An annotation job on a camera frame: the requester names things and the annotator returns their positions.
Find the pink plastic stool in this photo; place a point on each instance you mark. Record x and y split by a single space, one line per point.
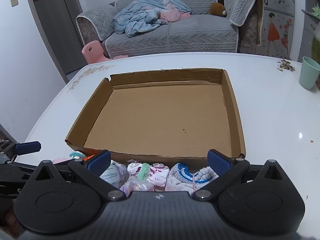
92 51

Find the pale green cup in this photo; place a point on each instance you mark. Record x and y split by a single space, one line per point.
308 73

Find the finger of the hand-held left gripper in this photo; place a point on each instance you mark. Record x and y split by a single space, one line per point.
28 147

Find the pink cloth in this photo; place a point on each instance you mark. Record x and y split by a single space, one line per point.
172 15

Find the cardboard box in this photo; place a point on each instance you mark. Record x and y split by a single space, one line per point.
162 120

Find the white wall switch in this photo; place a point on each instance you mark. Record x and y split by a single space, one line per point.
14 2

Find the fridge with flower stickers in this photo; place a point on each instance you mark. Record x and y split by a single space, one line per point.
275 17

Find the grey cabinet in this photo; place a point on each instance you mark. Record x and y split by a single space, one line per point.
310 30

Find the pale fuzzy sock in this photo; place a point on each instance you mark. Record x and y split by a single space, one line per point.
113 173

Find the brown plush toy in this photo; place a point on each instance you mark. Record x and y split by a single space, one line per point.
217 9

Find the orange sock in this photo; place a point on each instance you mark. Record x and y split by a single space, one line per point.
88 158

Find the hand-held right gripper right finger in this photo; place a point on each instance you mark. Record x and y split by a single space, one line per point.
220 163

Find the green glass fish tank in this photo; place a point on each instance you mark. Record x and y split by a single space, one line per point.
316 47

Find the pile of seed shells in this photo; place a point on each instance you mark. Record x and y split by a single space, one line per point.
286 65

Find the grey sofa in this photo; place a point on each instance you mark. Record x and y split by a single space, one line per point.
190 35

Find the white purple green sock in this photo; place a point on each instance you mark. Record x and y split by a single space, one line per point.
157 172

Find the green plant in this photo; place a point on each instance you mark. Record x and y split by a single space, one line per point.
316 11

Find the light blue blanket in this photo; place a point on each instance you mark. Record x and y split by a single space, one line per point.
140 17

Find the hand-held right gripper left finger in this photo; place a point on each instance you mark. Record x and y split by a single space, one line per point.
98 163

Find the grey quilted armrest cover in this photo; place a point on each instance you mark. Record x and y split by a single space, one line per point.
97 21
241 3

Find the grey door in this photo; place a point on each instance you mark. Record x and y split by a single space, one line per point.
50 30

